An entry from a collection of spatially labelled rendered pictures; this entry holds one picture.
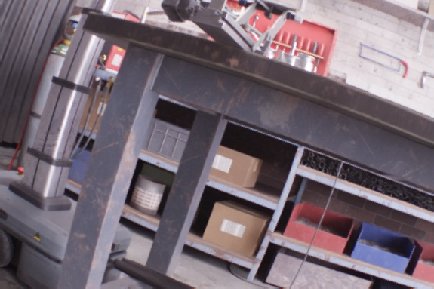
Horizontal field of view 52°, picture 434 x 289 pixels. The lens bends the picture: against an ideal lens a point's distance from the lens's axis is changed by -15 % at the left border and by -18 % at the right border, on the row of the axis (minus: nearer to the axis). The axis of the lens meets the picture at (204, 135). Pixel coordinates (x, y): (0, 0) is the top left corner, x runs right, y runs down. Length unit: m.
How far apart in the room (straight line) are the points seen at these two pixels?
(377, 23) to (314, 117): 2.64
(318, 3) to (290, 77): 2.73
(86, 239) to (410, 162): 0.73
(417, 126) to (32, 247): 1.20
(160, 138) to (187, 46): 1.95
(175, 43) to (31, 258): 0.89
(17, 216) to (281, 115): 0.95
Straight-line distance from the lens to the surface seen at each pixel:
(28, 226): 1.60
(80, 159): 3.17
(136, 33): 1.06
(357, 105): 0.93
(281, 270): 2.78
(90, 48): 1.77
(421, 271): 2.79
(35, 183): 1.81
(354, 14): 3.63
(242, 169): 2.79
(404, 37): 3.60
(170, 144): 2.91
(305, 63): 1.28
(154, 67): 1.10
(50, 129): 1.79
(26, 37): 3.91
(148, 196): 3.01
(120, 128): 1.10
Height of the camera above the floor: 0.73
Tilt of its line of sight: 2 degrees down
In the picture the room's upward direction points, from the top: 19 degrees clockwise
